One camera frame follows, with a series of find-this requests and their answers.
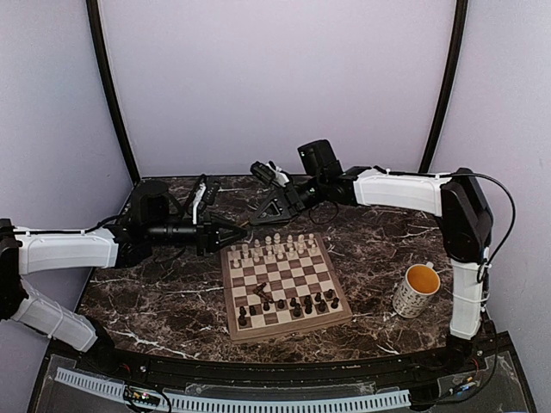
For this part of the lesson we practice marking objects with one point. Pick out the wooden chess board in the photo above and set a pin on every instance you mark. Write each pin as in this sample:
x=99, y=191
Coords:
x=295, y=267

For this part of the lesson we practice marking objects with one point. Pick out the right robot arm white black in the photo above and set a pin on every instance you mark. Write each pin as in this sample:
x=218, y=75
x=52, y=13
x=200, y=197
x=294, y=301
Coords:
x=455, y=200

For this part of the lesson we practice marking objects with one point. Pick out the dark chess bishop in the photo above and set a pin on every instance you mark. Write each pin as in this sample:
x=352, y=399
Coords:
x=297, y=310

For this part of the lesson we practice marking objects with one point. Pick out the pile of dark chess pieces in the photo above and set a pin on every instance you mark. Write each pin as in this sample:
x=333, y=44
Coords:
x=259, y=291

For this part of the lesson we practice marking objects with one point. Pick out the right black frame post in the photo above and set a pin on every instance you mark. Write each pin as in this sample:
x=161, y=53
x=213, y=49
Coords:
x=447, y=84

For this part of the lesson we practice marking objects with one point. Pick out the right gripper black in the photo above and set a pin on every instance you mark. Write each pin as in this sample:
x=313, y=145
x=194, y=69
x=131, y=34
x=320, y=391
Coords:
x=285, y=204

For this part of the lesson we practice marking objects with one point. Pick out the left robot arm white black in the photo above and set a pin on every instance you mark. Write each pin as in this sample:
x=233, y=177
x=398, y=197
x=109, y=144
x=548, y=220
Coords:
x=154, y=218

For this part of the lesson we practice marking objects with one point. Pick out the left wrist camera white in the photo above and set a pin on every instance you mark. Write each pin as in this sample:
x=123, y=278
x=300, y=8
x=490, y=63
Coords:
x=202, y=195

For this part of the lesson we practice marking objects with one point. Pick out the patterned mug yellow inside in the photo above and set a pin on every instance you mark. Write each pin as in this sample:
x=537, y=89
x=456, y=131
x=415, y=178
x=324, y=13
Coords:
x=421, y=282

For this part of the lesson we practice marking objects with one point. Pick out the black front rail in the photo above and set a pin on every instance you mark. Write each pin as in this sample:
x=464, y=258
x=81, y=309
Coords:
x=405, y=370

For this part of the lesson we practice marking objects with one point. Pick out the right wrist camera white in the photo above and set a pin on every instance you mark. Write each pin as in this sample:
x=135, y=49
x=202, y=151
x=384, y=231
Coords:
x=270, y=174

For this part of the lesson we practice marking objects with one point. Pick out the black frame post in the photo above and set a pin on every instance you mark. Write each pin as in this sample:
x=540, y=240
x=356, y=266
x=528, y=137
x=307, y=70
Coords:
x=447, y=84
x=108, y=86

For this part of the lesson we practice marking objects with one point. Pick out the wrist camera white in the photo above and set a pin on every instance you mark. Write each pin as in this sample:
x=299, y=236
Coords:
x=270, y=174
x=202, y=195

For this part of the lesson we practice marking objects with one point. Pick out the left black frame post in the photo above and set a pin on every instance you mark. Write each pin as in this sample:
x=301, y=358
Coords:
x=108, y=86

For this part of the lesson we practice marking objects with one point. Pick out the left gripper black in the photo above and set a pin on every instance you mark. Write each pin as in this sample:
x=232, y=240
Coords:
x=207, y=237

